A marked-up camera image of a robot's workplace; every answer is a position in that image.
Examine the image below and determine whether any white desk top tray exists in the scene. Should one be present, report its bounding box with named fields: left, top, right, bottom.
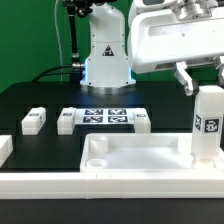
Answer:
left=80, top=133, right=224, bottom=173

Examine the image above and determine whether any white front fence rail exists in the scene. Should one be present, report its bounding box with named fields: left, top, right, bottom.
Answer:
left=0, top=172, right=224, bottom=199

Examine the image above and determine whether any grey thin cable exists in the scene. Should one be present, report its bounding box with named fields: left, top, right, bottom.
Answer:
left=54, top=0, right=65, bottom=82

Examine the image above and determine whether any fiducial marker sheet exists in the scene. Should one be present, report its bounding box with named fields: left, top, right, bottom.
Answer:
left=75, top=108, right=134, bottom=125

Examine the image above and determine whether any white left fence piece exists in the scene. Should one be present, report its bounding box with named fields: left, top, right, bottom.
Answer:
left=0, top=135, right=13, bottom=167

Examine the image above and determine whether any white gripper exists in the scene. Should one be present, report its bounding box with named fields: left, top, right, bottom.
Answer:
left=128, top=0, right=224, bottom=96

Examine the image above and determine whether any black cable hose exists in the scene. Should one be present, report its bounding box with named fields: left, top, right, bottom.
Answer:
left=31, top=0, right=93, bottom=83

